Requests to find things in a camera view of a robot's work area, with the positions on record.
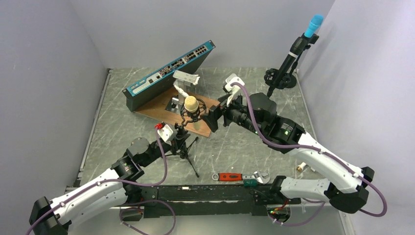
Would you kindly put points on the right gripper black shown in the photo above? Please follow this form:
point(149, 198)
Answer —
point(215, 112)

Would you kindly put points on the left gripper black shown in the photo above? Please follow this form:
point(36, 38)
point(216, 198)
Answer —
point(178, 141)

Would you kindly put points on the black tripod shock mount stand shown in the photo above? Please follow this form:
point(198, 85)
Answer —
point(186, 120)

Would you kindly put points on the beige gold microphone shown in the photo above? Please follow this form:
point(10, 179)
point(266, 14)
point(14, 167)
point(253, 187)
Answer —
point(191, 105)

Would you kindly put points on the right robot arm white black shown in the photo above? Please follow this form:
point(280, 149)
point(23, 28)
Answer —
point(343, 185)

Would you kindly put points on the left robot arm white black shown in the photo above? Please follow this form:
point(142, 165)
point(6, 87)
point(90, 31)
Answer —
point(116, 186)

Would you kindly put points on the black round base mic stand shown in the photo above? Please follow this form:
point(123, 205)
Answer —
point(285, 76)

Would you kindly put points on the black microphone blue foam head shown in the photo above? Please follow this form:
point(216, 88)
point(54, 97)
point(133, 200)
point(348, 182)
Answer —
point(293, 55)

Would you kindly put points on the brown wooden board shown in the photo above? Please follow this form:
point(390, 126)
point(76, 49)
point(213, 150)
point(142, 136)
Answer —
point(156, 109)

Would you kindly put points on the green small connector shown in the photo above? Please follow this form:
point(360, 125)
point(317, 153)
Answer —
point(251, 183)

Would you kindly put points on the brass small fitting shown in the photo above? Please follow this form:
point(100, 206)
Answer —
point(301, 167)

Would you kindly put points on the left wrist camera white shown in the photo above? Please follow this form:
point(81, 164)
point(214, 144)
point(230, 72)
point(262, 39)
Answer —
point(165, 132)

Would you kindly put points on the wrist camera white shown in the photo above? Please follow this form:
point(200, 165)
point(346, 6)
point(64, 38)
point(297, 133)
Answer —
point(165, 132)
point(232, 90)

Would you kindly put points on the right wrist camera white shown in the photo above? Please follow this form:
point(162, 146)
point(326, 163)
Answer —
point(232, 90)

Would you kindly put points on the white silver bracket fixture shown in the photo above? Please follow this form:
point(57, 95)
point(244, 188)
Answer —
point(182, 81)

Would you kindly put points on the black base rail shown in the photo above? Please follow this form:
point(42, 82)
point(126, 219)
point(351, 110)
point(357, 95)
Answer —
point(218, 199)

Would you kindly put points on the blue network switch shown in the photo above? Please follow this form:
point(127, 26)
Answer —
point(159, 81)

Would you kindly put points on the red handled adjustable wrench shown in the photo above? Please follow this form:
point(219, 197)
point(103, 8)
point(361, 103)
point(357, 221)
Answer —
point(260, 177)

